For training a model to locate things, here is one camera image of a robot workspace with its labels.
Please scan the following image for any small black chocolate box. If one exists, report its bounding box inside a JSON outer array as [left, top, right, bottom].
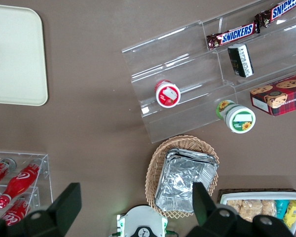
[[227, 43, 255, 79]]

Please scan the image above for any green sunflower yogurt cup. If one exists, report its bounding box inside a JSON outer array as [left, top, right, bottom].
[[215, 99, 257, 133]]

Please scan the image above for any yellow snack packet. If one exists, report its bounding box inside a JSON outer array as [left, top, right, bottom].
[[283, 199, 296, 229]]

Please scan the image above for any teal snack packet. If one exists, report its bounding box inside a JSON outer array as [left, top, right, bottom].
[[275, 199, 291, 220]]

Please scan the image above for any clear rice cracker packet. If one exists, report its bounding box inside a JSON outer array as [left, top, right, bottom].
[[240, 199, 263, 223], [260, 199, 277, 218], [226, 198, 244, 215]]

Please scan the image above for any stack of foil trays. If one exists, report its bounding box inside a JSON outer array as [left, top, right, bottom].
[[154, 148, 220, 213]]

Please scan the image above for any clear acrylic bottle rack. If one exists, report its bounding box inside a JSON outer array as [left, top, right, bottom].
[[0, 150, 54, 223]]

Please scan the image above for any Snickers chocolate bar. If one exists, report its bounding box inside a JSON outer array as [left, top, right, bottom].
[[254, 0, 296, 28], [206, 21, 261, 51]]

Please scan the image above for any red strawberry yogurt cup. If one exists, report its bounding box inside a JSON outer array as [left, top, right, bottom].
[[154, 79, 182, 109]]

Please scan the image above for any dark woven tray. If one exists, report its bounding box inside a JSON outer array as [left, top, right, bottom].
[[216, 188, 296, 205]]

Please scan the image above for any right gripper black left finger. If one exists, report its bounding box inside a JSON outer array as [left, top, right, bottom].
[[0, 182, 82, 237]]

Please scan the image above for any red tartan cookie box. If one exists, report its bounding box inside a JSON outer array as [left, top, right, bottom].
[[250, 72, 296, 118]]

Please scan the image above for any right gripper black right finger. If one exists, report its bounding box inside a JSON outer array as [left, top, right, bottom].
[[187, 182, 295, 237]]

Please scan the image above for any light wicker basket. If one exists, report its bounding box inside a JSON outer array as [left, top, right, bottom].
[[145, 134, 220, 219]]

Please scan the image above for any white snack tray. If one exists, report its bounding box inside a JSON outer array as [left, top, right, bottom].
[[220, 192, 296, 235]]

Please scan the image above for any cream plastic serving tray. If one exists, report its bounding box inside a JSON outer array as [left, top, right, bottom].
[[0, 3, 49, 107]]

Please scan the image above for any clear acrylic stepped stand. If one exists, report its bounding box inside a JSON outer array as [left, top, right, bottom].
[[121, 0, 296, 144]]

